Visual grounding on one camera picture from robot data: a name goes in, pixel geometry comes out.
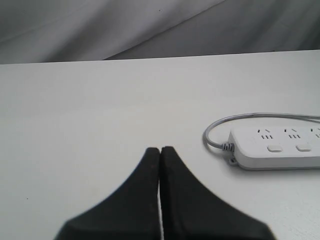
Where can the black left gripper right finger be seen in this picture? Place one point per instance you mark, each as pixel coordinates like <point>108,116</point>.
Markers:
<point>190,211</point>

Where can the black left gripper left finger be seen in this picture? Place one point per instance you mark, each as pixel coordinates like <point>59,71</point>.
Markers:
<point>130,213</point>

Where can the white five-outlet power strip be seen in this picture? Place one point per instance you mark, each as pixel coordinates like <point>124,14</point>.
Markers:
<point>276,147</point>

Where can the grey backdrop cloth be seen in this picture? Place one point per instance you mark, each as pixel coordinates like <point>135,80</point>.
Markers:
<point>39,31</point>

